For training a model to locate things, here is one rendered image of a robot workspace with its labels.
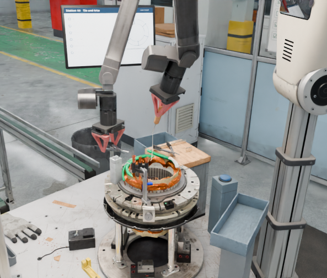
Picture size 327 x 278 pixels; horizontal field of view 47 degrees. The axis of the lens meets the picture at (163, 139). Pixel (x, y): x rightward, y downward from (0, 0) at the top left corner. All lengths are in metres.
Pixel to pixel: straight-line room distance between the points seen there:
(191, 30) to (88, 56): 1.28
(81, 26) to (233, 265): 1.48
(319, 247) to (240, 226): 1.75
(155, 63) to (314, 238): 2.23
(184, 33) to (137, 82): 2.83
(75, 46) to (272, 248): 1.43
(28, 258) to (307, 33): 1.19
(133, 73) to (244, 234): 2.82
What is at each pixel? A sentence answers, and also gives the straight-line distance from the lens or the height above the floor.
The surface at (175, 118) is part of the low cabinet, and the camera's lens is 3.66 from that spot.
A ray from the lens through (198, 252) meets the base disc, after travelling 1.46.
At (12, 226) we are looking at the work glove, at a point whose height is 0.80.
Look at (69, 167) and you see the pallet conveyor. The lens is 2.21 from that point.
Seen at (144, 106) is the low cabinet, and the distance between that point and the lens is 3.77.
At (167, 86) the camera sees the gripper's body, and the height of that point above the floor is 1.44.
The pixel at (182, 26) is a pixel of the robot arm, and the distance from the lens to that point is 0.96.
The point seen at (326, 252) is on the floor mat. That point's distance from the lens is 2.92.
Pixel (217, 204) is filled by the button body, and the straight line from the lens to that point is 1.47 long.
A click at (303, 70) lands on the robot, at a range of 1.19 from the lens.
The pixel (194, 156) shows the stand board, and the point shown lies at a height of 1.06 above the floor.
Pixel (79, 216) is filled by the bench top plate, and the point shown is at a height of 0.78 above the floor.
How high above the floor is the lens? 1.74
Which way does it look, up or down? 24 degrees down
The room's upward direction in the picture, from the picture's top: 2 degrees clockwise
